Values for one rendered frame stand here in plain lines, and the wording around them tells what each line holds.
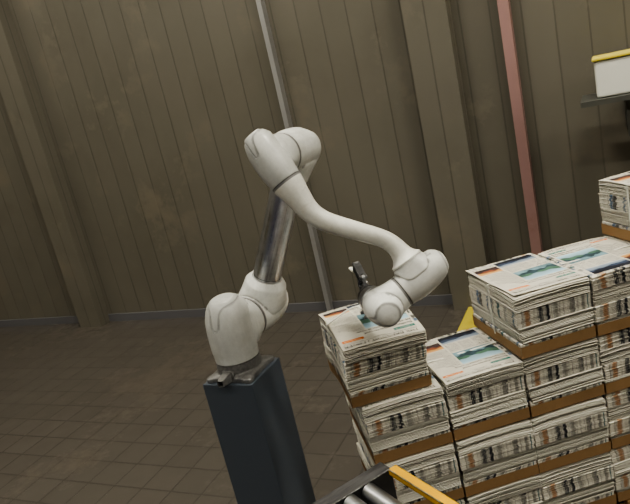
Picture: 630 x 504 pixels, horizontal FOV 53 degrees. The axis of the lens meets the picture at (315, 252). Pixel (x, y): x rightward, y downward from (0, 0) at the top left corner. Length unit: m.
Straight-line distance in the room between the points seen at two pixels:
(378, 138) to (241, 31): 1.40
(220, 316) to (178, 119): 3.80
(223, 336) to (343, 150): 3.14
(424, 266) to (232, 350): 0.70
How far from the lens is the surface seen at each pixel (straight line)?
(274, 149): 1.87
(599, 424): 2.56
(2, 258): 7.83
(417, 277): 1.86
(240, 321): 2.09
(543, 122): 4.67
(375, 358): 2.09
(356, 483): 1.88
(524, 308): 2.24
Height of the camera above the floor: 1.88
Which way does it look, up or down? 14 degrees down
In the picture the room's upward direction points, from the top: 13 degrees counter-clockwise
